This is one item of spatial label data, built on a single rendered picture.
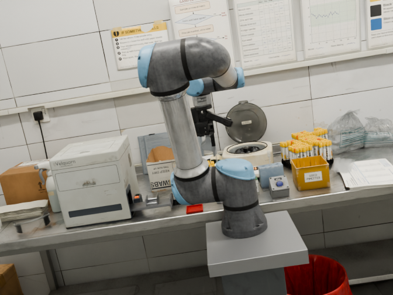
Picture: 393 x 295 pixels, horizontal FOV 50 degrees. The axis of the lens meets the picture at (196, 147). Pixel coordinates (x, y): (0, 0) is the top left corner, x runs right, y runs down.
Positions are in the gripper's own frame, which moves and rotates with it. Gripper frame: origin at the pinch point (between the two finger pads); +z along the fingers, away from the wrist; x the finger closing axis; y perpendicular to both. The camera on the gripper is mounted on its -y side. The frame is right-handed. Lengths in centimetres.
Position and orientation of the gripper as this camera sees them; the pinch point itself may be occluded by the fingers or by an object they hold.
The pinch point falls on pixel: (215, 152)
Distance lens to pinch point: 172.3
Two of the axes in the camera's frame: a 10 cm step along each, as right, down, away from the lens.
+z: 1.6, 9.6, 2.5
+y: -9.9, 1.5, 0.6
